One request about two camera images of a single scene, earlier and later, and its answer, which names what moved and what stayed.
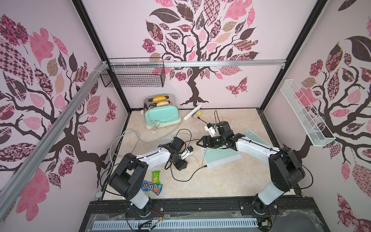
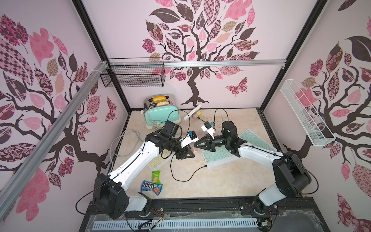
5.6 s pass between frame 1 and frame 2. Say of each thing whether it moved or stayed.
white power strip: stayed
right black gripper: stayed
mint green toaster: stayed
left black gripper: moved
